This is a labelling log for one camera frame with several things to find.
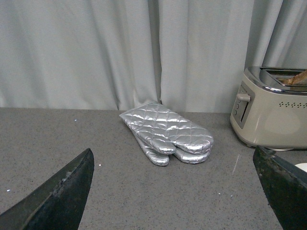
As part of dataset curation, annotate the silver quilted oven mitt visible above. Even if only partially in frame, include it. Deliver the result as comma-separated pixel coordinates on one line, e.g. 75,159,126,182
119,102,214,155
125,120,214,166

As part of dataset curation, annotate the upper silver quilted oven mitt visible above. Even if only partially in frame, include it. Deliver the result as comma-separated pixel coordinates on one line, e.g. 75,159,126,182
119,102,214,155

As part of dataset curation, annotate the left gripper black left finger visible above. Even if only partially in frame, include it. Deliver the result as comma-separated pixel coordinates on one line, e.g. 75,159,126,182
0,149,94,230

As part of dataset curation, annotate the beige two-slot toaster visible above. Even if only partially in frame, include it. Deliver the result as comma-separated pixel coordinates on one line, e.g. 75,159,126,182
230,66,307,150

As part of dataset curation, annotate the grey-white curtain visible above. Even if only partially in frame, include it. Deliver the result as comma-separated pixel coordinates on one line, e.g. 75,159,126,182
0,0,307,112

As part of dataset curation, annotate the lower silver quilted oven mitt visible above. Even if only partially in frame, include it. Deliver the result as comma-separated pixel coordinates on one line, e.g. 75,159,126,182
125,120,214,166

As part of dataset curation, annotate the brown bread slice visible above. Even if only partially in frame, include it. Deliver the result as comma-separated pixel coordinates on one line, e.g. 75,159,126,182
282,70,307,85

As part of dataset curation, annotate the white plate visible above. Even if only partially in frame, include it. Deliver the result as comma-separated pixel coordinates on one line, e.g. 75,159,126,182
295,163,307,172

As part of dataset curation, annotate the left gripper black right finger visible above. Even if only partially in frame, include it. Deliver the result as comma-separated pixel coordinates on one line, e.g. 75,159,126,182
253,146,307,230

